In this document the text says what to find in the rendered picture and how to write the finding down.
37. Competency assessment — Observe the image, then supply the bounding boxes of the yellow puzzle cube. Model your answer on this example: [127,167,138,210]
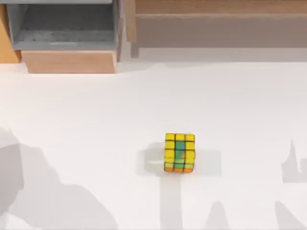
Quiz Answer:
[164,133,196,173]

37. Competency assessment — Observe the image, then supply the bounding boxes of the pale wooden drawer front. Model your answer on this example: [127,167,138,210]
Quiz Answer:
[21,49,120,74]

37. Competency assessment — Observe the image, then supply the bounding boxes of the wooden open shelf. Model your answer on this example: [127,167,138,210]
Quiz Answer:
[124,0,307,58]

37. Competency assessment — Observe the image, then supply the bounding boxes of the wooden cupboard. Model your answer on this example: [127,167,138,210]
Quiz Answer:
[0,4,23,64]

